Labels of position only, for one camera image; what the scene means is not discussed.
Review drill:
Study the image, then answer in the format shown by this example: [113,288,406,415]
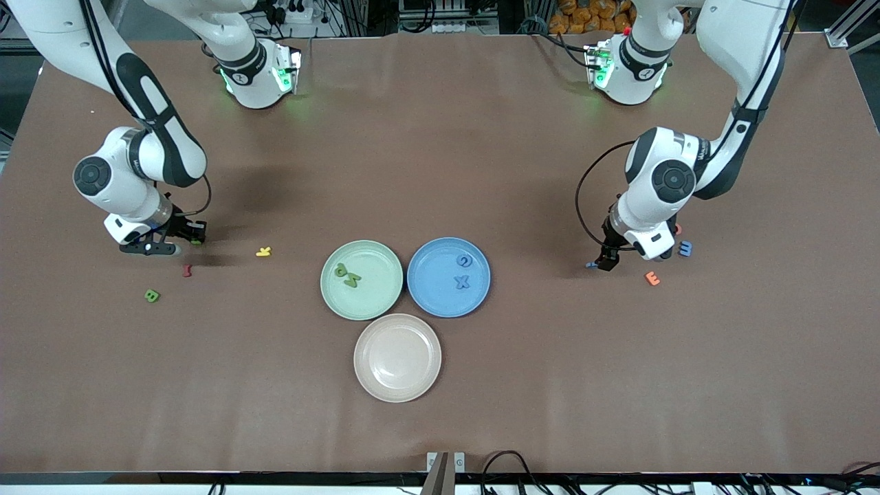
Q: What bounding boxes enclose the blue round plate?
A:
[406,237,492,318]

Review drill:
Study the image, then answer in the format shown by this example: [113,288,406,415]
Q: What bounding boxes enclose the green round plate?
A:
[320,240,404,321]

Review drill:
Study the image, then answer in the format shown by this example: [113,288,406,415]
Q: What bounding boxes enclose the orange fruit pile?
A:
[549,0,637,35]

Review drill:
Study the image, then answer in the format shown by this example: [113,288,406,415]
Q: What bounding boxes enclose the beige pink round plate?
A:
[353,313,443,404]

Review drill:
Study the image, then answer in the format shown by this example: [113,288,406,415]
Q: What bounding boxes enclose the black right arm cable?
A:
[79,0,212,217]

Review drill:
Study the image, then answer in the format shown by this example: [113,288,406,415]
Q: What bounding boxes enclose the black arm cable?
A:
[79,0,212,217]
[576,0,802,252]

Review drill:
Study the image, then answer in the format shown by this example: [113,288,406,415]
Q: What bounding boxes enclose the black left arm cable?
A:
[576,0,802,252]

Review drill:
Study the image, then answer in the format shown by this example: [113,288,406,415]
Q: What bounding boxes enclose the black looped cable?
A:
[481,450,544,495]

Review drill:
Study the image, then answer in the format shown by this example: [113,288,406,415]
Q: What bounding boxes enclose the grey metal mounting bracket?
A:
[426,452,466,475]

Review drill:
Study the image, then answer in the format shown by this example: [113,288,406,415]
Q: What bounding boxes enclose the brown angled post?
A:
[421,452,449,495]

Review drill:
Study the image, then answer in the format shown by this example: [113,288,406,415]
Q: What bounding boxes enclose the aluminium frame profile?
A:
[825,0,880,52]

